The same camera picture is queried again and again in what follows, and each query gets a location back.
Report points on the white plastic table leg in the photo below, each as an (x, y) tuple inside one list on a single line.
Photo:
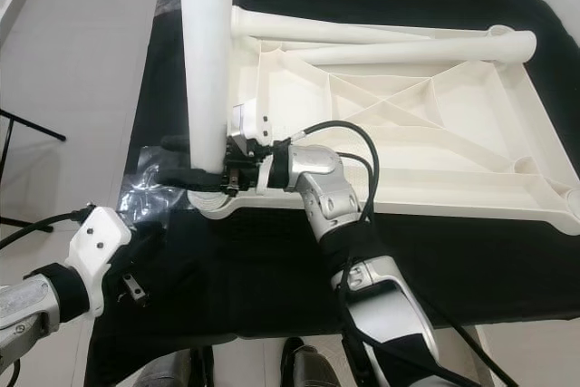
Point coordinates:
[(207, 52), (326, 29), (417, 50)]

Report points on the white plastic children table top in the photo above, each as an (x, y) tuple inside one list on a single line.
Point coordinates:
[(417, 124)]

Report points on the black table cloth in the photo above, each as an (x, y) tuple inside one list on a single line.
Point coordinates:
[(236, 269)]

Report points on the dark left robot foot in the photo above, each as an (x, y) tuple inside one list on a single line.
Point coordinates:
[(177, 373)]

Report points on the dark robot foot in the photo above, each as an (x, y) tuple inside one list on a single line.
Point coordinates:
[(317, 369), (177, 373)]

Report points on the black metal-legged chair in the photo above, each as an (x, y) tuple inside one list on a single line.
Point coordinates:
[(36, 128)]

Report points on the dark right robot foot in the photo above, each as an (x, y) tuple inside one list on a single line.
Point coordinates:
[(317, 369)]

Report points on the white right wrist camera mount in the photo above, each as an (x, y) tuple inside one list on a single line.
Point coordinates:
[(246, 122)]

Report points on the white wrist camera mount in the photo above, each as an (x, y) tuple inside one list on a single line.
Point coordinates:
[(98, 242), (246, 122)]

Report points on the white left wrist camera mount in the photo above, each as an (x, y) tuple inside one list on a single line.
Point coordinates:
[(98, 242)]

